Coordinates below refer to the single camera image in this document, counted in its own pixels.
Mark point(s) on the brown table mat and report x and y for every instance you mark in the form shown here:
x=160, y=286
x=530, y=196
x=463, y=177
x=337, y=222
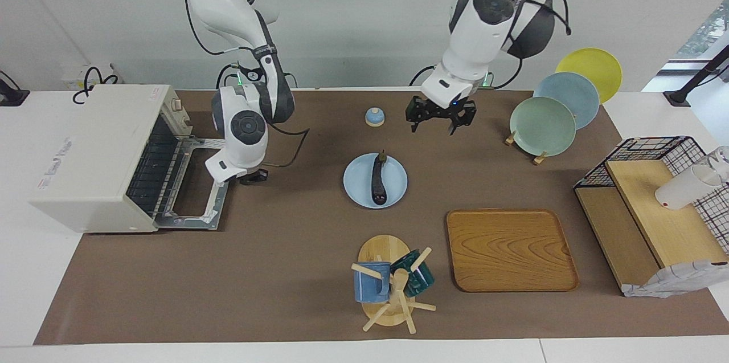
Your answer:
x=285, y=272

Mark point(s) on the window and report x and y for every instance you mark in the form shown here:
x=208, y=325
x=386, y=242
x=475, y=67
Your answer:
x=706, y=32

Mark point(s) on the white wall socket box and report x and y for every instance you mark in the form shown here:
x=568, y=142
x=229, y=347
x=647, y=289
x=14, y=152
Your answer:
x=71, y=78

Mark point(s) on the wooden plate rack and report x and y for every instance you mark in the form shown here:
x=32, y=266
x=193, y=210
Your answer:
x=539, y=159

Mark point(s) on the wooden mug tree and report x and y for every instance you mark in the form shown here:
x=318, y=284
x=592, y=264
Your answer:
x=387, y=249

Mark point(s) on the black table clamp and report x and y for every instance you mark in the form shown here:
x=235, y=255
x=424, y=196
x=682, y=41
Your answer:
x=11, y=95

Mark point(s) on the yellow plate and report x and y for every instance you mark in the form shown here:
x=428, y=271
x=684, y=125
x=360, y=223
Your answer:
x=592, y=66

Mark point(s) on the dark purple eggplant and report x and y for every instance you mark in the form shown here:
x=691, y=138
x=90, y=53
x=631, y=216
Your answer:
x=378, y=180

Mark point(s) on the small light blue plate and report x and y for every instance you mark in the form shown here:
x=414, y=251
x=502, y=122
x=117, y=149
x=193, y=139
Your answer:
x=359, y=180

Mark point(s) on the blue mug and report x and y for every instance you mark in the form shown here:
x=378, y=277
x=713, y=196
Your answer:
x=370, y=289

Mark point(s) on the pale green plate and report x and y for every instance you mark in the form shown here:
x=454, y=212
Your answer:
x=541, y=126

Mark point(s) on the white plastic cup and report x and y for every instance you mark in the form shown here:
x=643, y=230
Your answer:
x=680, y=189

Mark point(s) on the dark green mug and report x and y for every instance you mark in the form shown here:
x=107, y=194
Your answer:
x=422, y=278

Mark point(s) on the grey white patterned cloth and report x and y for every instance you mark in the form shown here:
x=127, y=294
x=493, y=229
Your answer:
x=672, y=280

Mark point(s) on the clear glass cup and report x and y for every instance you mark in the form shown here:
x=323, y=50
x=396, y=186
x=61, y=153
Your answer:
x=722, y=160

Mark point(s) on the black slanted stand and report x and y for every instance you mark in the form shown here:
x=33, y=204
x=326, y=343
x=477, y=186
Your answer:
x=697, y=78

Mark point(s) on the white toaster oven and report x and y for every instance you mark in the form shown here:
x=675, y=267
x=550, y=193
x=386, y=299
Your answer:
x=85, y=152

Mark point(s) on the large light blue plate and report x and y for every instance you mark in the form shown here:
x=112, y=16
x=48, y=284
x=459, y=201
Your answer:
x=569, y=89

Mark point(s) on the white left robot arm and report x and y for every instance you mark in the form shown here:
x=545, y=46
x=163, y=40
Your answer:
x=484, y=27

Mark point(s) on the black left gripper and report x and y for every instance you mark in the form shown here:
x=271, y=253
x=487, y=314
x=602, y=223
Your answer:
x=441, y=111

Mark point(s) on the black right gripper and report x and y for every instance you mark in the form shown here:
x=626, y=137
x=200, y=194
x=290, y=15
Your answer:
x=254, y=176

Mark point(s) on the wooden serving tray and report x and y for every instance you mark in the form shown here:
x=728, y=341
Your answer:
x=512, y=249

